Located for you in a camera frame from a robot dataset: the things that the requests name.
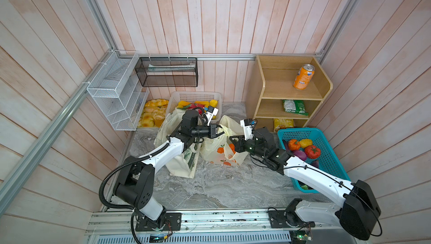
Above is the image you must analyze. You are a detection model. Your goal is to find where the yellow plastic grocery bag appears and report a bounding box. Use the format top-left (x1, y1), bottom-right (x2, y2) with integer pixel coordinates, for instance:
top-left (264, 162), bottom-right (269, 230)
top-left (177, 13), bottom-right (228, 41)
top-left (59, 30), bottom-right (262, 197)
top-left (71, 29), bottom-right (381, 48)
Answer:
top-left (200, 116), bottom-right (248, 167)

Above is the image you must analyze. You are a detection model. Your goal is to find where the yellow toy pepper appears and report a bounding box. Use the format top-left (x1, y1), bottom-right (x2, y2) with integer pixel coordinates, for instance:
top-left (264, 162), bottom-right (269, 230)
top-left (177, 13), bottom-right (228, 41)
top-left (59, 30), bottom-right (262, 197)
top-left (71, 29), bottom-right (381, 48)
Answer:
top-left (299, 138), bottom-right (313, 149)

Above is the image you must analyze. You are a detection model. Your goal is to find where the yellow bread tray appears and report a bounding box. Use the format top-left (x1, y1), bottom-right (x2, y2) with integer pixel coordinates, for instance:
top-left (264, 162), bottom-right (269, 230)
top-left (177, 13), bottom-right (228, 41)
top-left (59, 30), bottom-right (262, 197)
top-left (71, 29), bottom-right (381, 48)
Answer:
top-left (138, 99), bottom-right (169, 128)

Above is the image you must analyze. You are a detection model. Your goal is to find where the white wire mesh shelf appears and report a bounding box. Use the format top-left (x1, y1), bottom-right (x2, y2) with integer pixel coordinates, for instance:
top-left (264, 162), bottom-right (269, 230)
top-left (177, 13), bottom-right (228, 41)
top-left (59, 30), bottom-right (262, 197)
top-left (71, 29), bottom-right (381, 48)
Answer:
top-left (87, 50), bottom-right (149, 131)

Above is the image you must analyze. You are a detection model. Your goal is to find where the white plastic fruit basket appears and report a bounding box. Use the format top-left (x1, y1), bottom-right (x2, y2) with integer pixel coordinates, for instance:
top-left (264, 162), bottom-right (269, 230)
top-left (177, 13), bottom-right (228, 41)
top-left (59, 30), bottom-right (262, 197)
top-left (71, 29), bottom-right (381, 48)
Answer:
top-left (166, 91), bottom-right (223, 123)

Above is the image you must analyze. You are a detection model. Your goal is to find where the wooden shelf unit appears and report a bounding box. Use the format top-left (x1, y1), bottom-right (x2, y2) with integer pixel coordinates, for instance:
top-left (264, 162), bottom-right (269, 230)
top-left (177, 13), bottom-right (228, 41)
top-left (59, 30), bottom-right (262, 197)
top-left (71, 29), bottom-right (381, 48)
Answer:
top-left (245, 55), bottom-right (333, 128)

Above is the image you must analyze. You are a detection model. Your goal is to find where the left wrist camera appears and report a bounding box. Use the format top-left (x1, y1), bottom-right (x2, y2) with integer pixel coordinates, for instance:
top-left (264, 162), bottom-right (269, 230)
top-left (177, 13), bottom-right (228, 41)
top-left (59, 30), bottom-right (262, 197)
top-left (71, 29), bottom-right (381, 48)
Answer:
top-left (204, 106), bottom-right (218, 126)

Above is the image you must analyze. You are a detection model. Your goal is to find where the red toy tomato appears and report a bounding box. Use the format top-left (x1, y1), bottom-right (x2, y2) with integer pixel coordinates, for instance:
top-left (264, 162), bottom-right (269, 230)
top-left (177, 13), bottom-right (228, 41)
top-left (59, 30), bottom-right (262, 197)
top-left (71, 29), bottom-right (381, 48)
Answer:
top-left (304, 145), bottom-right (322, 159)

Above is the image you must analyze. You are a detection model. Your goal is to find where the purple toy onion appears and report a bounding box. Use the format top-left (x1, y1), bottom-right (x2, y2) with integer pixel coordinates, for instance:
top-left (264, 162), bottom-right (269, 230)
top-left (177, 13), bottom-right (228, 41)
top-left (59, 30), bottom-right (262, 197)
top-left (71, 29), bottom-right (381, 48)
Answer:
top-left (292, 150), bottom-right (308, 161)

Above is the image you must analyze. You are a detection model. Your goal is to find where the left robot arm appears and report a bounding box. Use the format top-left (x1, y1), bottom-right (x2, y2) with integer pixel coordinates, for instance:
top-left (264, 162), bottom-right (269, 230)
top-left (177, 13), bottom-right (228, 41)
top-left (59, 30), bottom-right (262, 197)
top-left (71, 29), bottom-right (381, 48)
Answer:
top-left (99, 110), bottom-right (224, 221)

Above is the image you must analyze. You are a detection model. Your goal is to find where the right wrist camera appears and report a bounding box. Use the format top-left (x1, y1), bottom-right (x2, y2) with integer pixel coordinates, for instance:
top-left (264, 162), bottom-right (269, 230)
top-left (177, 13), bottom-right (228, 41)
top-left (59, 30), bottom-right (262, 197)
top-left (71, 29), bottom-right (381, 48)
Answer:
top-left (240, 119), bottom-right (257, 140)

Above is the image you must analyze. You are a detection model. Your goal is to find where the purple toy eggplant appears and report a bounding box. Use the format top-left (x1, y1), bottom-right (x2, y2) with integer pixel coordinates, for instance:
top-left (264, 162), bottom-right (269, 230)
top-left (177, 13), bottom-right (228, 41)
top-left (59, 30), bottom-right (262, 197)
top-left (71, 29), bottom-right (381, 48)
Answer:
top-left (311, 160), bottom-right (320, 169)

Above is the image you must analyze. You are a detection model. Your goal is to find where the teal plastic basket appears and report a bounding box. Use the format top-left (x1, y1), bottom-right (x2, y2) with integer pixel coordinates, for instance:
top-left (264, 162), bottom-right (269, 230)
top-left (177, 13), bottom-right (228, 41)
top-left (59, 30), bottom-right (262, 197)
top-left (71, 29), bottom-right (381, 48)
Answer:
top-left (277, 128), bottom-right (350, 180)

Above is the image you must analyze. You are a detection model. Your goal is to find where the green snack packet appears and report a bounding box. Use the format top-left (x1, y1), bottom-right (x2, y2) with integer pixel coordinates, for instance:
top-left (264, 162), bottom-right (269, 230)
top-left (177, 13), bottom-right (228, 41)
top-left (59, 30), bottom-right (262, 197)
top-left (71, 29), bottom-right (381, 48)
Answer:
top-left (282, 100), bottom-right (308, 116)

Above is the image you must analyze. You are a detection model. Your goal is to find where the cream canvas tote bag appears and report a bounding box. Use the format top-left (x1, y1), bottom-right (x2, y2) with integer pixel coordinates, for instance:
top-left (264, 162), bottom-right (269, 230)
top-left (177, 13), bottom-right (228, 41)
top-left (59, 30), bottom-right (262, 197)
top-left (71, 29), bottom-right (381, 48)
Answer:
top-left (154, 109), bottom-right (201, 178)

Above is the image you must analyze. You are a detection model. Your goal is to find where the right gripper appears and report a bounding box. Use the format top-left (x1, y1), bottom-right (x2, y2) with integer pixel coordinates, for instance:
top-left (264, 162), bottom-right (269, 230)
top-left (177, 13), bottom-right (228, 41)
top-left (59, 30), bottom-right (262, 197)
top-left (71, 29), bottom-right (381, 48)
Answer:
top-left (229, 134), bottom-right (266, 160)

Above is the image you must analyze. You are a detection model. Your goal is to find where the yellow toy lemon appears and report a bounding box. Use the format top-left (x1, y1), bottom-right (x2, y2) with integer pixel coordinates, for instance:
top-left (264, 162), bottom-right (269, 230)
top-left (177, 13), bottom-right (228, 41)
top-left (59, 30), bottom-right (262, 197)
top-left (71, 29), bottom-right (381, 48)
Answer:
top-left (209, 100), bottom-right (218, 108)

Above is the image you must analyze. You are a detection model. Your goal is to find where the orange toy pumpkin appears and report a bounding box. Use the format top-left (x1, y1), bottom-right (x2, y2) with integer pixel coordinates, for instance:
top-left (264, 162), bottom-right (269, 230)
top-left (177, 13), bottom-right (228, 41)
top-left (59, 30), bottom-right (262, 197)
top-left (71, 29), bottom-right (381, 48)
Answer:
top-left (288, 139), bottom-right (301, 152)

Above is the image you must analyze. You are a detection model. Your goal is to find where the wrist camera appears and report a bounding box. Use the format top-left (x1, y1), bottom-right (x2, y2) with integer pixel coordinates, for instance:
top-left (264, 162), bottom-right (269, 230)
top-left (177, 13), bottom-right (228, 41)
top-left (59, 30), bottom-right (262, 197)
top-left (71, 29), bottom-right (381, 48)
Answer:
top-left (240, 119), bottom-right (257, 140)
top-left (204, 106), bottom-right (218, 126)

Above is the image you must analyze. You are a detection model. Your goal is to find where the red toy dragon fruit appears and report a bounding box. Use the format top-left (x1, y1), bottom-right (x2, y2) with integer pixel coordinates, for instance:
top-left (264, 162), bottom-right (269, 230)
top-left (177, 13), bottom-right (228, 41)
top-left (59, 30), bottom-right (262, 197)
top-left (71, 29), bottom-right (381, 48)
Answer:
top-left (183, 103), bottom-right (205, 114)

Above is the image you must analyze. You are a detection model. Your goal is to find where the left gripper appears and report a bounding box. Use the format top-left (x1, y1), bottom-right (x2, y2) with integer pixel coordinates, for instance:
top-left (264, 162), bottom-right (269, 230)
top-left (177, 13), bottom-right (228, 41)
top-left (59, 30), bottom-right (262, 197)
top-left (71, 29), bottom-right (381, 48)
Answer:
top-left (191, 123), bottom-right (228, 138)

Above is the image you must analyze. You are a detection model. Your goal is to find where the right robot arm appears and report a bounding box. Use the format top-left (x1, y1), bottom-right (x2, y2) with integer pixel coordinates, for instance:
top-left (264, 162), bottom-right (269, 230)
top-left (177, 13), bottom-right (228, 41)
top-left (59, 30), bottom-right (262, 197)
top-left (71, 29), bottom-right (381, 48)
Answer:
top-left (230, 128), bottom-right (381, 241)

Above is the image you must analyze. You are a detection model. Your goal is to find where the orange soda can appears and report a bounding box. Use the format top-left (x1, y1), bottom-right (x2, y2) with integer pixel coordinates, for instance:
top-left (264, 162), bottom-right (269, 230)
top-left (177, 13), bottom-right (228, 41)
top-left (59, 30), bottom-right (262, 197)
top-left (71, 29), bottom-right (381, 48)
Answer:
top-left (293, 64), bottom-right (315, 90)

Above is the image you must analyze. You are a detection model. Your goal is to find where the yellow toy fruit left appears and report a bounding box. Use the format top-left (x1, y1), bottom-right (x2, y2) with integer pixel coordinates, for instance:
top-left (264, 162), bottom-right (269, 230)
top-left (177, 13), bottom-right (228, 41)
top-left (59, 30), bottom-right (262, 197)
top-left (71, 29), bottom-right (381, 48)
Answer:
top-left (178, 101), bottom-right (190, 107)

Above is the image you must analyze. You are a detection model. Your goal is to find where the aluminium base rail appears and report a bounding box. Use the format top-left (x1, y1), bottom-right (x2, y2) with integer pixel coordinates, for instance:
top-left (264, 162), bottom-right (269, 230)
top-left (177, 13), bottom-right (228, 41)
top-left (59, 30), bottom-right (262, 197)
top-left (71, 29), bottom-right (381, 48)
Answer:
top-left (84, 208), bottom-right (359, 244)

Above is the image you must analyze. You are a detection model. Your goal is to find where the black wire mesh basket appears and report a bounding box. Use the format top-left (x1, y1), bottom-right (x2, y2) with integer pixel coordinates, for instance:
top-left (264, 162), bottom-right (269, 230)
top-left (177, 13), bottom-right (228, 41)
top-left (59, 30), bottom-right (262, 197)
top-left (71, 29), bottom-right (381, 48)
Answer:
top-left (135, 56), bottom-right (199, 87)

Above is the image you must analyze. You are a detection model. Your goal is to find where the yellow chips packet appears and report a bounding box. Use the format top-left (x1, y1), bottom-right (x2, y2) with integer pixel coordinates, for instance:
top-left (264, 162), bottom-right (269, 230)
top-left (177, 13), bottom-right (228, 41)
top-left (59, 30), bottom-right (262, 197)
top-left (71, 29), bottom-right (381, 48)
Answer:
top-left (273, 118), bottom-right (295, 132)

